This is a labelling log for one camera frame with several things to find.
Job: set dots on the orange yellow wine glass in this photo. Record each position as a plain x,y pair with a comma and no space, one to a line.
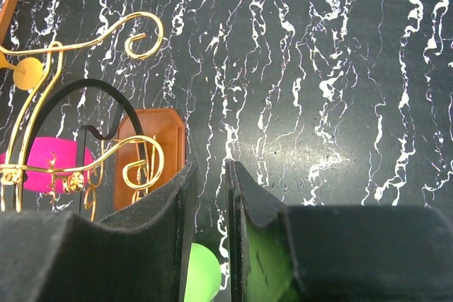
26,74

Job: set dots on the green wine glass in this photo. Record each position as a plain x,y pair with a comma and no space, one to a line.
201,270

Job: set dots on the gold wire wine glass rack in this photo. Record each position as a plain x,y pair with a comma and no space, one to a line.
135,151

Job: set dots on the magenta wine glass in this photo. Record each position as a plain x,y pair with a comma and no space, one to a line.
45,149

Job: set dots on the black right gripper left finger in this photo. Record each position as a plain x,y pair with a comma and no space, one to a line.
139,253

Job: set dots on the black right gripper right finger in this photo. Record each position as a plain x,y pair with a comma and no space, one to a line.
333,253

